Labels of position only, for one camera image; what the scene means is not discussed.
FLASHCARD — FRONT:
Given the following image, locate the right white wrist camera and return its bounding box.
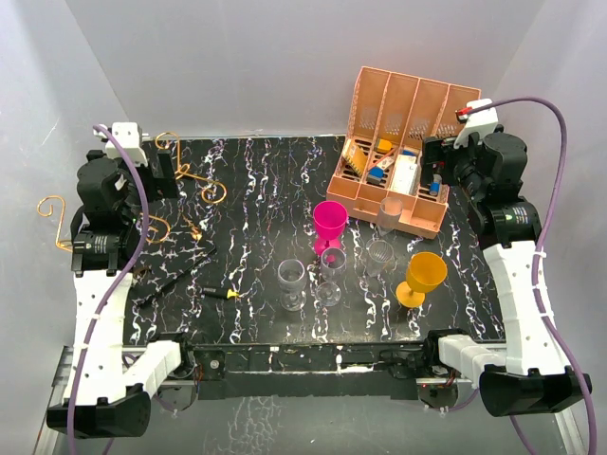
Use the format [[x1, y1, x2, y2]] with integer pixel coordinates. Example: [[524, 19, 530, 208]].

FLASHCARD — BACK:
[[453, 99, 498, 149]]

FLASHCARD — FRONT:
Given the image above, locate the aluminium frame rail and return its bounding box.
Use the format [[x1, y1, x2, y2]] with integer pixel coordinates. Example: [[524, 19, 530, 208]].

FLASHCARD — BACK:
[[46, 332, 591, 439]]

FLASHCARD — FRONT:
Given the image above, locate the blue grey eraser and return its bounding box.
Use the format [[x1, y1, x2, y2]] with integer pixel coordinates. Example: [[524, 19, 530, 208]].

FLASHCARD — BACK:
[[366, 156, 395, 184]]

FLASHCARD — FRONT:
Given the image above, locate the orange plastic wine glass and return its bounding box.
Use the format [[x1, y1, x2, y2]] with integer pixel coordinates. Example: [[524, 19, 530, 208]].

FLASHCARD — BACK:
[[395, 251, 448, 308]]

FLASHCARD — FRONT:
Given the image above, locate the clear wine glass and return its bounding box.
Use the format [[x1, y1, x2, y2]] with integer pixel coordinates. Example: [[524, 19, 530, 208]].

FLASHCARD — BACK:
[[316, 247, 346, 307], [377, 196, 403, 237], [365, 239, 396, 277], [277, 259, 306, 312]]

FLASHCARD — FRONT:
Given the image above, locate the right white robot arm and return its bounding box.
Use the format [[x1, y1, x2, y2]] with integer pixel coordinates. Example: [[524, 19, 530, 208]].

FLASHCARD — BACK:
[[420, 132, 592, 417]]

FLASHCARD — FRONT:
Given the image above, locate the purple cable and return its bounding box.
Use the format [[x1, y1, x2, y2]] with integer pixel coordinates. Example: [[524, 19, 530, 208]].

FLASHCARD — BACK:
[[65, 123, 148, 455], [445, 97, 599, 455]]

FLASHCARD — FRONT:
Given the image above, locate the black yellow screwdriver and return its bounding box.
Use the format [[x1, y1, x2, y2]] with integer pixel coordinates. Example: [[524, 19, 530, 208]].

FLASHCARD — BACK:
[[201, 286, 239, 300]]

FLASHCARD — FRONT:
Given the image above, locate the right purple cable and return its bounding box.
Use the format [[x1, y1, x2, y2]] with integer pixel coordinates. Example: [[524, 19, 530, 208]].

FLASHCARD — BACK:
[[445, 97, 599, 455]]

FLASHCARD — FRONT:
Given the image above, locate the gold wire wine glass rack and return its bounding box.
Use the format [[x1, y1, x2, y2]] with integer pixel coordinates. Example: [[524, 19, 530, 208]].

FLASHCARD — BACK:
[[37, 132, 229, 304]]

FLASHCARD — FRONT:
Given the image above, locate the pink plastic wine glass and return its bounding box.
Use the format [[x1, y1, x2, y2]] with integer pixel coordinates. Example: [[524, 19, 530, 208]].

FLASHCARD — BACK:
[[313, 200, 348, 256]]

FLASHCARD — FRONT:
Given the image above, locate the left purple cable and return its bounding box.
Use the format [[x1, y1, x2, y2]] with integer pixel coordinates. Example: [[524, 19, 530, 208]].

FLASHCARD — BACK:
[[65, 123, 148, 455]]

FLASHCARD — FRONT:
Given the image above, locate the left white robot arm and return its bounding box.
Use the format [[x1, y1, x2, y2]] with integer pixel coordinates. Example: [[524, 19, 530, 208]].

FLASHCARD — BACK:
[[46, 150, 196, 439]]

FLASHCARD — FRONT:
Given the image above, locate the peach desk organizer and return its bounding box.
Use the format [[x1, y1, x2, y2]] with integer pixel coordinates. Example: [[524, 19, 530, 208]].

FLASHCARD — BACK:
[[326, 66, 482, 239]]

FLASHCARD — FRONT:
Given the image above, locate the white staples box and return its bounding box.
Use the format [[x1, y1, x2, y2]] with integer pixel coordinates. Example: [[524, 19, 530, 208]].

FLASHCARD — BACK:
[[390, 150, 418, 195]]

